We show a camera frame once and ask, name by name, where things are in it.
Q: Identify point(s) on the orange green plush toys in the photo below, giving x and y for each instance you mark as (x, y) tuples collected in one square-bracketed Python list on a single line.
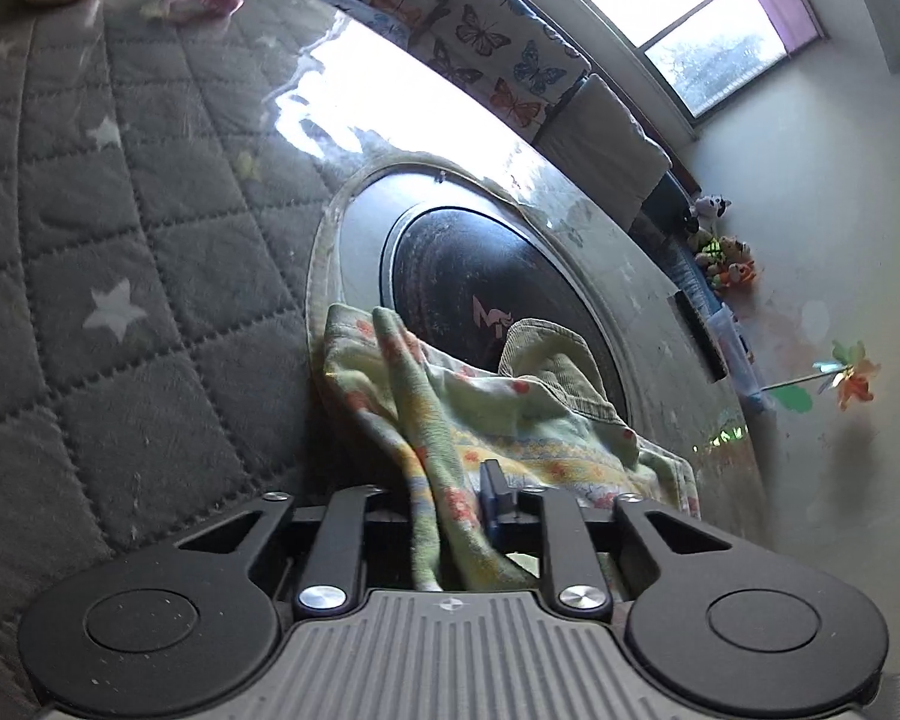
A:
[(726, 262)]

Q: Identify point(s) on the large window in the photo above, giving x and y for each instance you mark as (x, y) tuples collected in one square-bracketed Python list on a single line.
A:
[(682, 60)]

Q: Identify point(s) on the colourful patterned child garment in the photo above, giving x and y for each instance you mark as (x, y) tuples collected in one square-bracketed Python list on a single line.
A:
[(543, 414)]

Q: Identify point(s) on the upright butterfly print cushion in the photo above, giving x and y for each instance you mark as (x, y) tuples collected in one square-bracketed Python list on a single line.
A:
[(505, 56)]

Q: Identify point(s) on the grey quilted star table cover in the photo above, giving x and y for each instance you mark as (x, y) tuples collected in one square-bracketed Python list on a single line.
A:
[(161, 186)]

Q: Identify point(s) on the colourful paper pinwheel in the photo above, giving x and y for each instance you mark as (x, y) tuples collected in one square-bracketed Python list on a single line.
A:
[(847, 377)]

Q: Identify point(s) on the black white plush toy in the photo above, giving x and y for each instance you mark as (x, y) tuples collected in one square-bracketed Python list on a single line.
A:
[(706, 212)]

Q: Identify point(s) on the black round induction cooktop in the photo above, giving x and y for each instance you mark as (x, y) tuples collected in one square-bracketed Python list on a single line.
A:
[(461, 266)]

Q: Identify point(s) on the plain beige cushion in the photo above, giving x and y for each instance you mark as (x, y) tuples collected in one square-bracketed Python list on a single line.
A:
[(596, 142)]

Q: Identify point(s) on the black remote control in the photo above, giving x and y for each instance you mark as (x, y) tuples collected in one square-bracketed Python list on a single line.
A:
[(711, 356)]

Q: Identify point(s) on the clear plastic storage box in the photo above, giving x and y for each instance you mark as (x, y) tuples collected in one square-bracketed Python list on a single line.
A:
[(725, 331)]

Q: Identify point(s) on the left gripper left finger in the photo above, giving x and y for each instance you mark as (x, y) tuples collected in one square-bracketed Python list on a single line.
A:
[(357, 543)]

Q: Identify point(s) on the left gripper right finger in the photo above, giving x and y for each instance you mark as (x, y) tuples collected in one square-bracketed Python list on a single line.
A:
[(572, 580)]

